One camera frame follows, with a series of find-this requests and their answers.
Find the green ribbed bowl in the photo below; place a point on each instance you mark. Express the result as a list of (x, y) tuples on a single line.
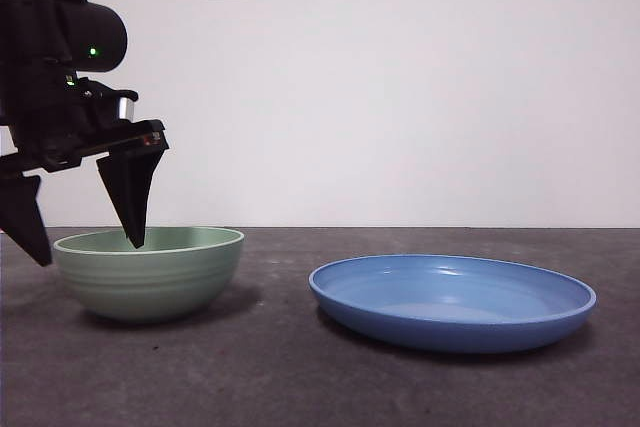
[(150, 287)]

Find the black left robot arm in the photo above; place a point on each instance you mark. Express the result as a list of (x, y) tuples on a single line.
[(35, 17)]

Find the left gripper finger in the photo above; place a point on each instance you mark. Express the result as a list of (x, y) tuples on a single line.
[(131, 192), (22, 212)]

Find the blue plate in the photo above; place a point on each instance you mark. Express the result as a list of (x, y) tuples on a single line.
[(450, 332)]

